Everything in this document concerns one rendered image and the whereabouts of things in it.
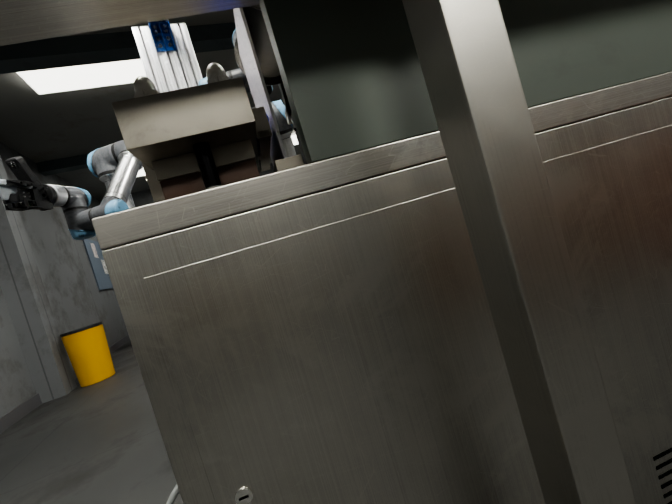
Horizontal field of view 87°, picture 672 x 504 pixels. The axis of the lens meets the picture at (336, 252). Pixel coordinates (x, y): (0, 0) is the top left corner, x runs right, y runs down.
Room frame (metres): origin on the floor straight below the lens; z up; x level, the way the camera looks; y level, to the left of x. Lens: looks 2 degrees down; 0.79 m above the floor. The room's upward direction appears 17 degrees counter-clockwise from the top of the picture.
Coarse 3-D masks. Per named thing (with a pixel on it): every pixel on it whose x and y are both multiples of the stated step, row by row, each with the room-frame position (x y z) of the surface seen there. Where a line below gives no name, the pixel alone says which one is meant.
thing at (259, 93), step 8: (248, 32) 0.58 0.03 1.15; (248, 40) 0.59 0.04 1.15; (248, 48) 0.62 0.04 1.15; (248, 56) 0.66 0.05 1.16; (256, 56) 0.58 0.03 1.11; (248, 64) 0.70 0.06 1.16; (256, 64) 0.58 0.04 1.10; (248, 72) 0.74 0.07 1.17; (256, 72) 0.61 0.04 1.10; (256, 80) 0.65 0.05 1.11; (256, 88) 0.68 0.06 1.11; (264, 88) 0.58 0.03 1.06; (256, 96) 0.73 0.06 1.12; (264, 96) 0.60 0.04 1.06; (256, 104) 0.78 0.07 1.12; (264, 104) 0.64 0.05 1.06; (272, 112) 0.58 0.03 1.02; (272, 120) 0.59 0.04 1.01; (272, 128) 0.63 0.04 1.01; (272, 136) 0.66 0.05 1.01; (272, 144) 0.70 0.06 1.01; (272, 152) 0.75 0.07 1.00; (272, 160) 0.80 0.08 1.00
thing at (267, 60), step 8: (248, 8) 0.62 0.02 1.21; (248, 16) 0.64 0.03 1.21; (256, 16) 0.63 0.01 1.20; (248, 24) 0.66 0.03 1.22; (256, 24) 0.65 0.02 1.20; (264, 24) 0.65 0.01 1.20; (256, 32) 0.67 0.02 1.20; (264, 32) 0.67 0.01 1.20; (256, 40) 0.70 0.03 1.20; (264, 40) 0.69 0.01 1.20; (256, 48) 0.72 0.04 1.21; (264, 48) 0.72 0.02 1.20; (272, 48) 0.72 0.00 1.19; (264, 56) 0.75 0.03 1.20; (272, 56) 0.75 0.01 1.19; (264, 64) 0.78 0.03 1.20; (272, 64) 0.78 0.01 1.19; (264, 72) 0.81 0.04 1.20; (272, 72) 0.81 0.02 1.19
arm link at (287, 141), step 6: (276, 102) 1.50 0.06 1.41; (276, 108) 1.49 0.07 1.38; (282, 108) 1.49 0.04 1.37; (276, 114) 1.49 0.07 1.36; (282, 114) 1.49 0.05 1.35; (282, 120) 1.50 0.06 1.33; (282, 126) 1.51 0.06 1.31; (288, 126) 1.53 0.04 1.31; (282, 132) 1.52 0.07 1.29; (288, 132) 1.53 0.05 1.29; (282, 138) 1.54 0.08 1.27; (288, 138) 1.55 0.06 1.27; (288, 144) 1.56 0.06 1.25; (288, 150) 1.56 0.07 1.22; (294, 150) 1.59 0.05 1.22; (288, 156) 1.57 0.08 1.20
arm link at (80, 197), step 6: (66, 186) 1.27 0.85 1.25; (72, 192) 1.27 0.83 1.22; (78, 192) 1.30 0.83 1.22; (84, 192) 1.32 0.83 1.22; (72, 198) 1.27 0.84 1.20; (78, 198) 1.29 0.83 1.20; (84, 198) 1.32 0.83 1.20; (90, 198) 1.34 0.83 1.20; (66, 204) 1.26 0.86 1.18; (72, 204) 1.27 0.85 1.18; (78, 204) 1.28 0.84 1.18; (84, 204) 1.30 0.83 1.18
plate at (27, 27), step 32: (0, 0) 0.39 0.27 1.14; (32, 0) 0.40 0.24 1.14; (64, 0) 0.41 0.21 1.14; (96, 0) 0.42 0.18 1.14; (128, 0) 0.44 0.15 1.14; (160, 0) 0.45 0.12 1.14; (192, 0) 0.47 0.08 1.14; (224, 0) 0.48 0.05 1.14; (256, 0) 0.50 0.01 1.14; (0, 32) 0.43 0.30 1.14; (32, 32) 0.44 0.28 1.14; (64, 32) 0.46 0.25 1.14
